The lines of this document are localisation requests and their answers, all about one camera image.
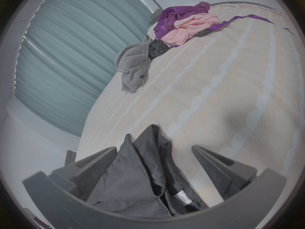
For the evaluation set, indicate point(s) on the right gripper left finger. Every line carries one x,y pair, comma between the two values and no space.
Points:
88,173

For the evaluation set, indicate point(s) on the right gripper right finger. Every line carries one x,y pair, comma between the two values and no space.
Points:
214,173

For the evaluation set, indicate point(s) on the black T-shirt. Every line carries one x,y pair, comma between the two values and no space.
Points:
133,175

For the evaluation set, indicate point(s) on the bed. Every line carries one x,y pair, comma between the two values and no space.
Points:
226,92

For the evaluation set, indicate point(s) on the black chest of drawers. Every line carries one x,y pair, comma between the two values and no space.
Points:
69,157

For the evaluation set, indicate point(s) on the blue-green curtain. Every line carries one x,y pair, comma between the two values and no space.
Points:
95,32
52,92

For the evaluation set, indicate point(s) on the grey garment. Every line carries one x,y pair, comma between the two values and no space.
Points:
131,61

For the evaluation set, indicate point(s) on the small black garment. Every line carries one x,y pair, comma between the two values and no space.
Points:
157,49

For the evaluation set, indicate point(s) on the pink garment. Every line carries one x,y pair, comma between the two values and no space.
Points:
190,25

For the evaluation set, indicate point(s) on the white printed pillow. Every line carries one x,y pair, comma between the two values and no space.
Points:
150,32

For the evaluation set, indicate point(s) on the purple ribbon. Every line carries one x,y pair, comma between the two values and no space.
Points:
288,30

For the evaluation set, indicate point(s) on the purple garment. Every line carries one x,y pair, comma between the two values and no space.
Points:
171,15

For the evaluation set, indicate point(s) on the grey bedside table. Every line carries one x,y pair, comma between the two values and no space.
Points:
156,14

